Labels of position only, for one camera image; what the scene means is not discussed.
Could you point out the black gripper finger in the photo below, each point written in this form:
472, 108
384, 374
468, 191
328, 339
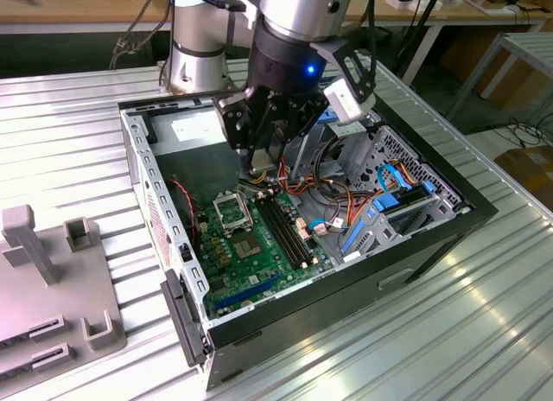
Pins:
302, 116
235, 124

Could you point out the silver CPU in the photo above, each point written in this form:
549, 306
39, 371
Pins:
262, 161

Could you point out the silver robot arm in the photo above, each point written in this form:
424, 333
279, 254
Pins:
302, 8

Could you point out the CPU socket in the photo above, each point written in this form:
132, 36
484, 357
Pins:
248, 247

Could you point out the blue drive cage latch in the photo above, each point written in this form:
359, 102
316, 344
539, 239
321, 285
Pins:
326, 119

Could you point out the grey optical drive cage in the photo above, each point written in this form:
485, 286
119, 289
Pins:
309, 163

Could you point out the grey power supply unit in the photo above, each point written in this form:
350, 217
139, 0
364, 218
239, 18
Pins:
190, 167

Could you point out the grey perforated disk bay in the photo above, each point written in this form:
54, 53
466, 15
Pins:
404, 150

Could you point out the blue disk carrier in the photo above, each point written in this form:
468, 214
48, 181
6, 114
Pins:
384, 202

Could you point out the white flat box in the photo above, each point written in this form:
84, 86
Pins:
406, 5

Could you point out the green motherboard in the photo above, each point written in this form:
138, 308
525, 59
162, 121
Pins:
272, 262

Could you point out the black tripod stand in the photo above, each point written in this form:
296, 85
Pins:
427, 15

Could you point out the blue expansion slot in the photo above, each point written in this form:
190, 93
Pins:
248, 292

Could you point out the brown cardboard box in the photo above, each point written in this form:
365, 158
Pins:
514, 85
462, 55
531, 167

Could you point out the black open PC case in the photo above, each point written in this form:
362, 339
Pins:
345, 297

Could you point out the long wooden desk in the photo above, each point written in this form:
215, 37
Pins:
86, 5

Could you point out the black case side latch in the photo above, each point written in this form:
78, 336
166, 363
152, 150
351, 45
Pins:
183, 319

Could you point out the grey parts rack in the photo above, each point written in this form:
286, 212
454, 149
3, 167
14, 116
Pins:
73, 288

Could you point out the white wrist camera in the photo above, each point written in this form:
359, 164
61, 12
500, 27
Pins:
345, 103
249, 8

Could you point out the blue plastic rail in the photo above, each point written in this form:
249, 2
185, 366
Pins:
352, 237

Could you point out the grey metal frame shelf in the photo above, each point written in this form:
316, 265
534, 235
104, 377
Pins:
525, 40

